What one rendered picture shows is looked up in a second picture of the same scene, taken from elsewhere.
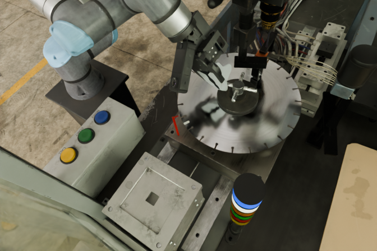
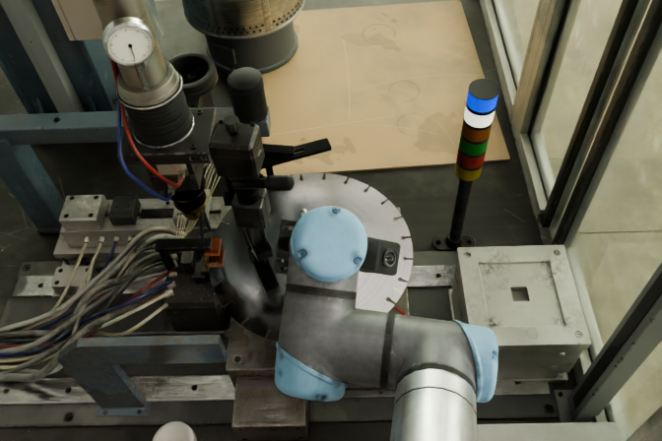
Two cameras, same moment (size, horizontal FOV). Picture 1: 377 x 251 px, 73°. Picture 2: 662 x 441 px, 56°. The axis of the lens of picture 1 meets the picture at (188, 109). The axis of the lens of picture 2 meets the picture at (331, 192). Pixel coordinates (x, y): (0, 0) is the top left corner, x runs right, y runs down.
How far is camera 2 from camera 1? 0.82 m
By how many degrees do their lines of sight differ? 64
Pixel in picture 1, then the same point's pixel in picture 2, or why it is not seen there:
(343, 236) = (383, 153)
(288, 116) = (309, 183)
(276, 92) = (276, 208)
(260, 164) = not seen: hidden behind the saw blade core
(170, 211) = (514, 264)
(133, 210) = (553, 306)
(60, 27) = (482, 339)
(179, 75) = (380, 244)
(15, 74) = not seen: outside the picture
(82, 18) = (438, 325)
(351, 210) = (350, 154)
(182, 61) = not seen: hidden behind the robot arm
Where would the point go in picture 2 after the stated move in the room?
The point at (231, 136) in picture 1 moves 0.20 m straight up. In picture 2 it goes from (380, 226) to (383, 144)
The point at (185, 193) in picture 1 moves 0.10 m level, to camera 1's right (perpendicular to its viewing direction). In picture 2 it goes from (482, 259) to (436, 223)
